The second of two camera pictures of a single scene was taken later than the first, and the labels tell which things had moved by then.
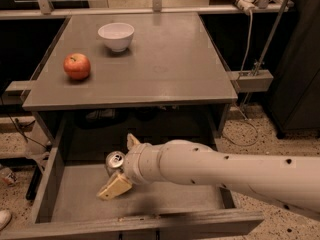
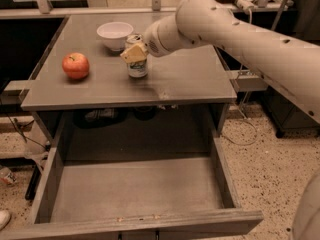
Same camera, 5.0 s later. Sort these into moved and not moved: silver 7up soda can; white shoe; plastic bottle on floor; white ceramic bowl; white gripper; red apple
Moved: silver 7up soda can; white gripper
Not moved: plastic bottle on floor; white shoe; white ceramic bowl; red apple
